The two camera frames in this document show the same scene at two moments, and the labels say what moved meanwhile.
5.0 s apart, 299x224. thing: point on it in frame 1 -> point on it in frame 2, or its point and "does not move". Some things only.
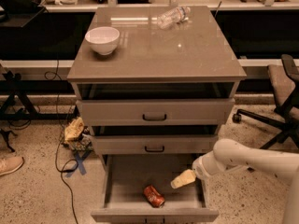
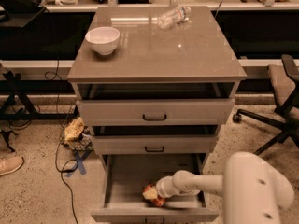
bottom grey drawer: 127,175 does not move
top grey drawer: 154,112 does not move
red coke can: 153,197 does not move
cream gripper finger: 184,178 -> 150,193
